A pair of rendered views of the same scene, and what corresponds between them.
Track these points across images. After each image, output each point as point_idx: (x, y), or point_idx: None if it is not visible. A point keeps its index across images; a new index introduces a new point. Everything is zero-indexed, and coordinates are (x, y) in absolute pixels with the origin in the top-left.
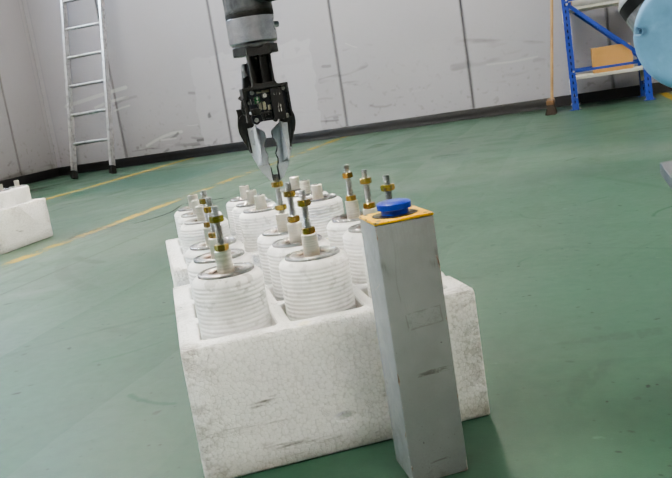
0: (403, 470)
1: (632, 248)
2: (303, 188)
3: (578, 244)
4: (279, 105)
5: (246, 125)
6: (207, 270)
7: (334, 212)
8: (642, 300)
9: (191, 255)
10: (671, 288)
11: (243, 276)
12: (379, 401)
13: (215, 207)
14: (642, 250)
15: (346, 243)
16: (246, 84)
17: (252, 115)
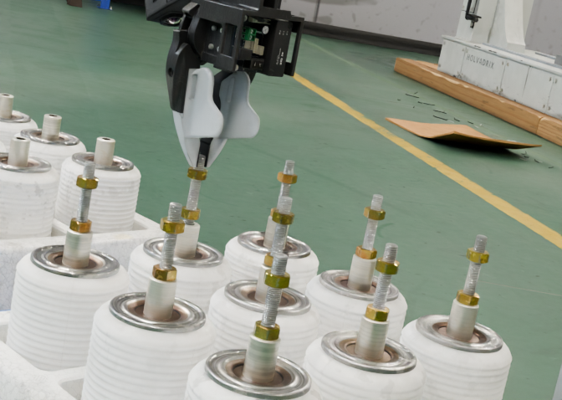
0: None
1: (406, 291)
2: (50, 129)
3: (329, 268)
4: (280, 53)
5: (189, 63)
6: (213, 364)
7: (133, 193)
8: (505, 394)
9: (53, 284)
10: (519, 377)
11: (314, 397)
12: None
13: (286, 258)
14: (422, 298)
15: (330, 310)
16: None
17: (238, 58)
